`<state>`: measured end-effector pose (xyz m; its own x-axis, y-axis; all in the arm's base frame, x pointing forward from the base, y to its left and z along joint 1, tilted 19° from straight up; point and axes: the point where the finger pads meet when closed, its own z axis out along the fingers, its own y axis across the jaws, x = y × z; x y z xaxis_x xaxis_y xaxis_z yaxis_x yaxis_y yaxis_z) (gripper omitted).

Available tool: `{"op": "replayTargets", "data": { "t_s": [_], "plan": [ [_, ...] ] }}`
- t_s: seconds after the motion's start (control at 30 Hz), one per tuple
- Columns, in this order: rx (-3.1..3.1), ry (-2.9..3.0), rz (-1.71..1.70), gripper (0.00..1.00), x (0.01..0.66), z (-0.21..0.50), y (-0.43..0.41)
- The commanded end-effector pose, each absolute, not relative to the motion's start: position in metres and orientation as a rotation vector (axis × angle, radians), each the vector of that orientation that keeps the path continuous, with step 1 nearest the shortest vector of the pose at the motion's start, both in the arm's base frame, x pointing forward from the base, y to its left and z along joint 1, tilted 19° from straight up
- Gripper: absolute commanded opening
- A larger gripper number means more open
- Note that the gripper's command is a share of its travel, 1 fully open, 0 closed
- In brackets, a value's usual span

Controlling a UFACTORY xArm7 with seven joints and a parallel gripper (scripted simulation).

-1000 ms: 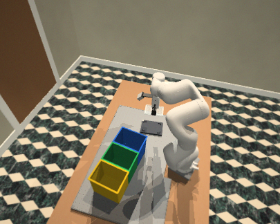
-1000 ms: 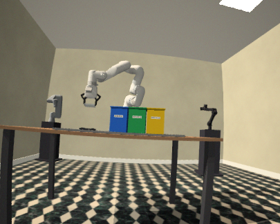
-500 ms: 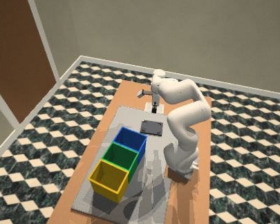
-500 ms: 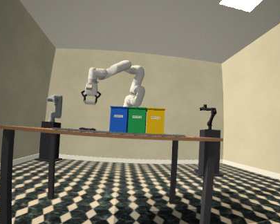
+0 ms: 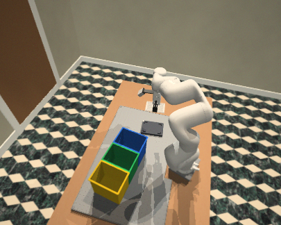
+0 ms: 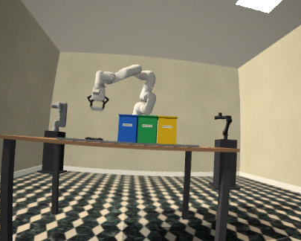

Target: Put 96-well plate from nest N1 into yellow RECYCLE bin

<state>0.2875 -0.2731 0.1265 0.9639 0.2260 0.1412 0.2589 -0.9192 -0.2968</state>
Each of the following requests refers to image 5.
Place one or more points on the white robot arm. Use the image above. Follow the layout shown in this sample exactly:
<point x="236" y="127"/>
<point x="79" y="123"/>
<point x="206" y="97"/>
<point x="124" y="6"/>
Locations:
<point x="182" y="153"/>

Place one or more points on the blue bin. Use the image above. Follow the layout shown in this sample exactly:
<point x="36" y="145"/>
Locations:
<point x="133" y="141"/>

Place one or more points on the yellow bin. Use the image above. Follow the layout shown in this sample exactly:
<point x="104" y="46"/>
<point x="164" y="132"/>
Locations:
<point x="109" y="181"/>

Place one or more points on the green open bin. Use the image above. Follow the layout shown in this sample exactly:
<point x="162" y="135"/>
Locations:
<point x="122" y="158"/>

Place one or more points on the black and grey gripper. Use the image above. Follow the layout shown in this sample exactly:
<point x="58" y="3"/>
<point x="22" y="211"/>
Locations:
<point x="156" y="100"/>

